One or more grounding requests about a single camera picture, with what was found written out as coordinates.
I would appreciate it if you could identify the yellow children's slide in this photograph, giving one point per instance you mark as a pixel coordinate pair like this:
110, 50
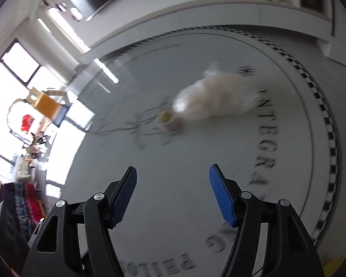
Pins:
46, 104

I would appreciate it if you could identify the small paper cup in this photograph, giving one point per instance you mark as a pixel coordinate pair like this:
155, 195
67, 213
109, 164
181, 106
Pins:
168, 121

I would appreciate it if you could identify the blue foam mat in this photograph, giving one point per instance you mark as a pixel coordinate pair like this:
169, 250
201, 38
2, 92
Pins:
62, 117

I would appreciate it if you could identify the red toy cushion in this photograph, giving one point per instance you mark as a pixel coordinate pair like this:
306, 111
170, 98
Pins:
28, 122

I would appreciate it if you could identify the round grey printed rug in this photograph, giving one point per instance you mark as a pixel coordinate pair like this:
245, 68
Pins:
190, 155

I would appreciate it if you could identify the patterned dark and red blanket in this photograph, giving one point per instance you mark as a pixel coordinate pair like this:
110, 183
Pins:
23, 205

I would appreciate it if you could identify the wooden arch playhouse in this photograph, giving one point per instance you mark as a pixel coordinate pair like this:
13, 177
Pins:
14, 109

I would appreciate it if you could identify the white low cabinet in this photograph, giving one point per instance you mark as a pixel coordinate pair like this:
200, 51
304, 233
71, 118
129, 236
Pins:
219, 13

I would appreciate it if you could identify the white pillows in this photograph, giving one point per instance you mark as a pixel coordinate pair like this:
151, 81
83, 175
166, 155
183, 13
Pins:
23, 168

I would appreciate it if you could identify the clear plastic bag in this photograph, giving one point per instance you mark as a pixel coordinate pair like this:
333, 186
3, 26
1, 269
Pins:
216, 98

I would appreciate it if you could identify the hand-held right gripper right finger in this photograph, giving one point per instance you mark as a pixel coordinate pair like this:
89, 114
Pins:
222, 199

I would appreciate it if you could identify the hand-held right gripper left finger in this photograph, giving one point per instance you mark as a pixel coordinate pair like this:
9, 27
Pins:
124, 199

